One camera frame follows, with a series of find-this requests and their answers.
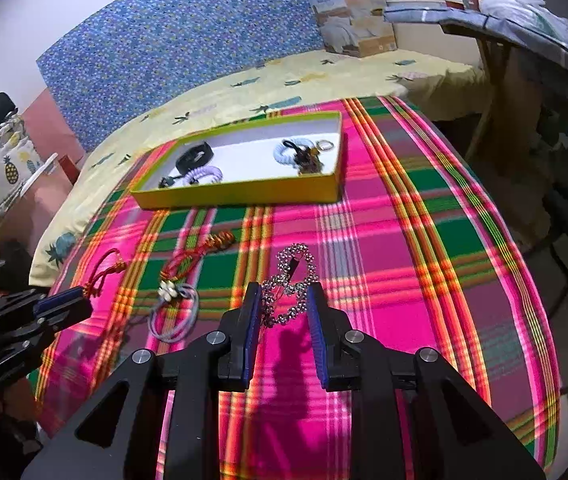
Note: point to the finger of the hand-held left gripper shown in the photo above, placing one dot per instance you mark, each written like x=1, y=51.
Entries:
x=71, y=314
x=58, y=299

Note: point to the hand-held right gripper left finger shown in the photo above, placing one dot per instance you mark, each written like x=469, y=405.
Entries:
x=251, y=340

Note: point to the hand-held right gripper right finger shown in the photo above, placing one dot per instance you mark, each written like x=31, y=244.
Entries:
x=316, y=340

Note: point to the yellow cardboard box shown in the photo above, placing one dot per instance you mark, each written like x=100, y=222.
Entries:
x=244, y=195

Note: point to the black wristband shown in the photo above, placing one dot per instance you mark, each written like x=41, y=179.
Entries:
x=186, y=160

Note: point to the pink green plaid blanket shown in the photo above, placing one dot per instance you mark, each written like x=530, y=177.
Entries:
x=389, y=260

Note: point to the white board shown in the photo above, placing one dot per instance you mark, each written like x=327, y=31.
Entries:
x=41, y=172

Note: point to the dark red box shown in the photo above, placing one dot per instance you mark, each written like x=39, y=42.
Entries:
x=71, y=170

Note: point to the pineapple print pillow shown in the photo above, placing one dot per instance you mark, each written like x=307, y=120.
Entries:
x=3, y=170

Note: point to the yellow pineapple bed sheet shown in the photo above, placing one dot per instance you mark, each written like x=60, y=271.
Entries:
x=264, y=80

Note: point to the blue floral headboard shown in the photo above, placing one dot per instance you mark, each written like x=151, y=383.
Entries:
x=163, y=50

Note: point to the cardboard bedding package box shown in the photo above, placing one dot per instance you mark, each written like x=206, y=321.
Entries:
x=349, y=25

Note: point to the cloth-covered table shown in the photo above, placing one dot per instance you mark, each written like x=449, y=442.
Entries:
x=514, y=30

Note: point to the white plastic bag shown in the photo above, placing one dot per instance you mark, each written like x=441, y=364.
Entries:
x=514, y=2

